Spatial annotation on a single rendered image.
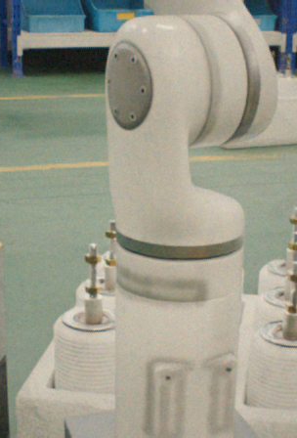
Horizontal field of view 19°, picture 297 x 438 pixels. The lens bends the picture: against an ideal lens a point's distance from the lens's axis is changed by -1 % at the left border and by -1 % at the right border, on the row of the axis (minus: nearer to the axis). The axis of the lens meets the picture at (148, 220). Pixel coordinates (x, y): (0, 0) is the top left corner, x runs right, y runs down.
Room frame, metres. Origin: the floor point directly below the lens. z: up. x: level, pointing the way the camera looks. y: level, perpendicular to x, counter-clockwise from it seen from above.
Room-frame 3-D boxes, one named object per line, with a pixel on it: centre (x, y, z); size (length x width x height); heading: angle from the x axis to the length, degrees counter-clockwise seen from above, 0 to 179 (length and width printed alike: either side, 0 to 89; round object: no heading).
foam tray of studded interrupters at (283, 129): (3.51, -0.38, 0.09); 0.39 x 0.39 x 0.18; 25
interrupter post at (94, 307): (0.99, 0.06, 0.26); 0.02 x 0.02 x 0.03
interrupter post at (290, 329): (0.95, -0.17, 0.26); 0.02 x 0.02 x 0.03
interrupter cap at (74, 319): (0.99, 0.06, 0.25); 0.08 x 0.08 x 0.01
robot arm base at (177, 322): (0.61, -0.02, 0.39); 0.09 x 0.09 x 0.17; 18
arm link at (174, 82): (0.61, -0.02, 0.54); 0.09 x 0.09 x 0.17; 32
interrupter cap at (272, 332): (0.95, -0.17, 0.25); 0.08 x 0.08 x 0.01
